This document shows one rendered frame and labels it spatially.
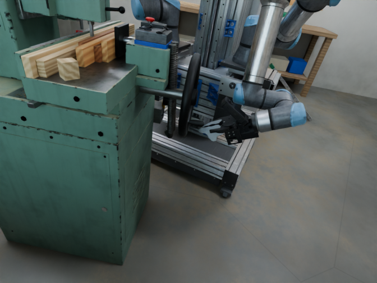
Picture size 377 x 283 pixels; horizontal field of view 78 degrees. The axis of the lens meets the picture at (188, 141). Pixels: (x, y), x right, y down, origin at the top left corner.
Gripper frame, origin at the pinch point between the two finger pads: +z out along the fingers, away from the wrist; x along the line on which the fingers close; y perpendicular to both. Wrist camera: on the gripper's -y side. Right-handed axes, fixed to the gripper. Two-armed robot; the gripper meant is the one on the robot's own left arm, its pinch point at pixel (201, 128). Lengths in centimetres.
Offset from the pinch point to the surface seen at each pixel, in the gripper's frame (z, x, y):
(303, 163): -42, 94, 106
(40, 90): 25, -29, -36
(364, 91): -167, 327, 177
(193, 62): -6.7, -4.9, -25.3
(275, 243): -14, 7, 87
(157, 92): 9.5, -2.2, -18.6
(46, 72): 22, -27, -39
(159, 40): 1.4, -2.9, -33.9
